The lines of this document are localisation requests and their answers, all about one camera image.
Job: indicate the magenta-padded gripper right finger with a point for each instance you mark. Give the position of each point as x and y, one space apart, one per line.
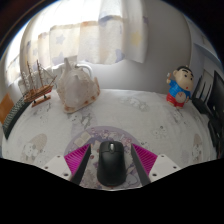
149 160

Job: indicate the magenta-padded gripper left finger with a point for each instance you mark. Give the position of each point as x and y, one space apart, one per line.
75 160

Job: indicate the black computer mouse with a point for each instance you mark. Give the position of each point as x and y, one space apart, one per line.
111 163

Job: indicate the large white conch shell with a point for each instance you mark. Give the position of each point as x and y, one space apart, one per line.
76 88

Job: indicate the black box device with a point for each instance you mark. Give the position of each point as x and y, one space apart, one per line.
217 136

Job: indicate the wooden model sailing ship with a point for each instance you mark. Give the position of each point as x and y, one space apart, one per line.
38 91

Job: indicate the cartoon boy figurine with clock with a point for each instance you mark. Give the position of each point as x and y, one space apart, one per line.
179 88

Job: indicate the black computer monitor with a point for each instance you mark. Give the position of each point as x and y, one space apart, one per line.
217 96

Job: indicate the white star-print curtain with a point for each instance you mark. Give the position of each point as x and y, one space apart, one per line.
96 33

